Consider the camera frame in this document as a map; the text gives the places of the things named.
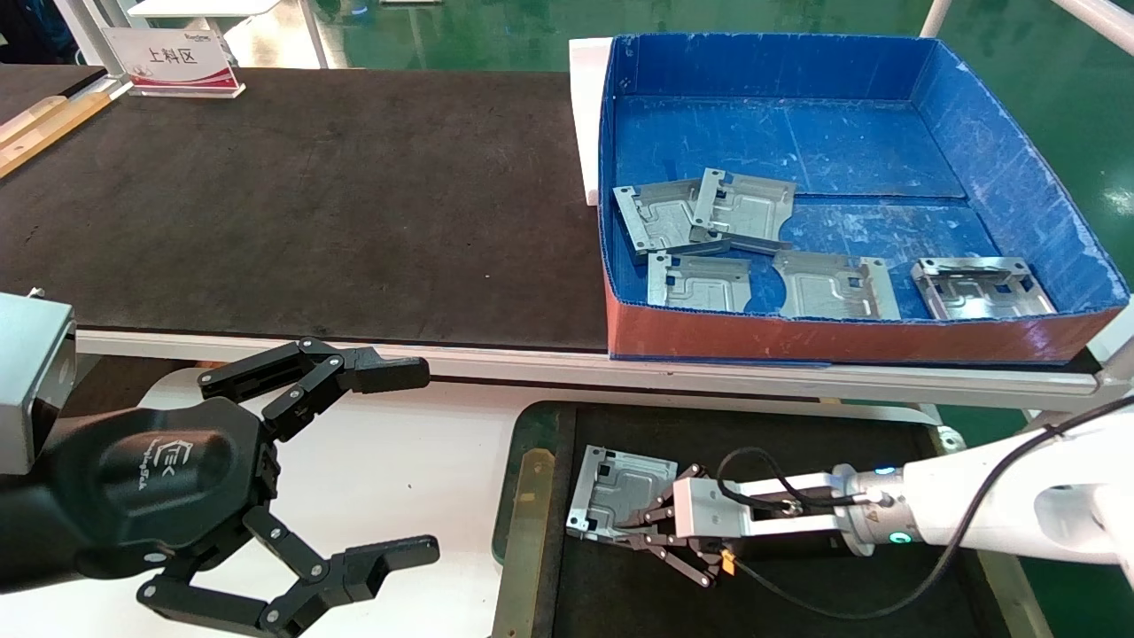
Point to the blue corrugated plastic bin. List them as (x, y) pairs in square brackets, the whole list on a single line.
[(780, 133)]

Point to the white frame posts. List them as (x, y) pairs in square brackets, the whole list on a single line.
[(89, 31)]

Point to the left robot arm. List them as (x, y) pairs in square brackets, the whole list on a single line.
[(27, 532)]

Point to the large black table mat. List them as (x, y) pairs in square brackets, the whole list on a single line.
[(310, 204)]

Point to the black container tray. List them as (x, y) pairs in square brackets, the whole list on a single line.
[(797, 434)]

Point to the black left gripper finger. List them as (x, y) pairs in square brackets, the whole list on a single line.
[(354, 372), (354, 571)]

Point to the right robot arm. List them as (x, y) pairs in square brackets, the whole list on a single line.
[(974, 505)]

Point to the white red sign plate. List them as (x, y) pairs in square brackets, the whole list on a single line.
[(173, 58)]

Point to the wooden strip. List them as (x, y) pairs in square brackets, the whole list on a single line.
[(53, 128)]

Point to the stamped grey metal bracket plate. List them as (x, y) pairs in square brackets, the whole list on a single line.
[(651, 217), (611, 487), (700, 283), (744, 208), (974, 292), (833, 288)]

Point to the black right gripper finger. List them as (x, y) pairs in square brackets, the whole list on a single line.
[(660, 509), (660, 542)]

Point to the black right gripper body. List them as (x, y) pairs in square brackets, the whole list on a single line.
[(709, 554)]

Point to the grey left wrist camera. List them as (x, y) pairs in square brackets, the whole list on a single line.
[(31, 381)]

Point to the aluminium table frame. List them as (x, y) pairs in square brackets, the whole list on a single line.
[(496, 361)]

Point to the white platform board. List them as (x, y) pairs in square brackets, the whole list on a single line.
[(425, 478)]

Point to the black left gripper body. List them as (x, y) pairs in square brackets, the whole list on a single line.
[(168, 478)]

